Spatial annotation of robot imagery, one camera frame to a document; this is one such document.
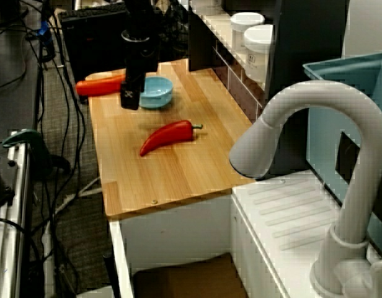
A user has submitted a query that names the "black cable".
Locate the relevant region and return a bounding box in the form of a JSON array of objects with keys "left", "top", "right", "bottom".
[{"left": 51, "top": 0, "right": 87, "bottom": 199}]

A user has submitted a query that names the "dark kitchen upright post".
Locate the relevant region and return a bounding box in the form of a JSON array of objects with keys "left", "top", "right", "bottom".
[
  {"left": 187, "top": 0, "right": 217, "bottom": 71},
  {"left": 265, "top": 0, "right": 350, "bottom": 178}
]

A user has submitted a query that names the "orange toy sausage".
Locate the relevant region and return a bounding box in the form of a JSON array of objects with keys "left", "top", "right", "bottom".
[{"left": 75, "top": 73, "right": 127, "bottom": 97}]

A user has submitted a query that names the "white floor cable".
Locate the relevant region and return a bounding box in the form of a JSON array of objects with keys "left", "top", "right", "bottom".
[{"left": 56, "top": 176, "right": 102, "bottom": 212}]

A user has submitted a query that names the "light blue bowl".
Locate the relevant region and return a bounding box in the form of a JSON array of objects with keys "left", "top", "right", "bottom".
[{"left": 138, "top": 76, "right": 174, "bottom": 110}]

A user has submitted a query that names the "grey toy faucet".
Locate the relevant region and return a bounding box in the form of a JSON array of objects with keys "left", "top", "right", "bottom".
[{"left": 228, "top": 79, "right": 382, "bottom": 296}]

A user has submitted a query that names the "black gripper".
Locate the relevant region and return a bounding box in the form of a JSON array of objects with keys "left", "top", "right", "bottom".
[{"left": 120, "top": 29, "right": 160, "bottom": 111}]

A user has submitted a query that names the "green clamp handle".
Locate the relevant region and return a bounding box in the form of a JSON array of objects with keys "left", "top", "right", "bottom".
[{"left": 1, "top": 129, "right": 71, "bottom": 178}]

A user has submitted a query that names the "white toy kitchen sink unit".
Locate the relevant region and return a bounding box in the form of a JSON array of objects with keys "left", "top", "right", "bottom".
[{"left": 109, "top": 172, "right": 382, "bottom": 298}]

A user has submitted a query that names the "red chili pepper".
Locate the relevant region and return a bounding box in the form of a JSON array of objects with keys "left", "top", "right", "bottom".
[{"left": 139, "top": 120, "right": 204, "bottom": 157}]

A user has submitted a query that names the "white lidded jar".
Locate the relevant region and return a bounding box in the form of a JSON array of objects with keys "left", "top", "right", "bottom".
[
  {"left": 230, "top": 11, "right": 266, "bottom": 50},
  {"left": 243, "top": 24, "right": 275, "bottom": 83}
]

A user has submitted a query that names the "black computer case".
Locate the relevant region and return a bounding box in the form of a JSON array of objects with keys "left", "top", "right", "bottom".
[{"left": 60, "top": 8, "right": 130, "bottom": 103}]

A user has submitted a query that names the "aluminium frame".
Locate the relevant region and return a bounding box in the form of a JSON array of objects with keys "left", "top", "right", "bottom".
[{"left": 0, "top": 133, "right": 33, "bottom": 298}]

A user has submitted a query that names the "black device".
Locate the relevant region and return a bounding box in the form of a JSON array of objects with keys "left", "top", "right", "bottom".
[{"left": 0, "top": 156, "right": 15, "bottom": 212}]

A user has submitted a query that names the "black sink cabinet handle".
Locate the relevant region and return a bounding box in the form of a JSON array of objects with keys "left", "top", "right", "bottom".
[{"left": 103, "top": 251, "right": 121, "bottom": 298}]

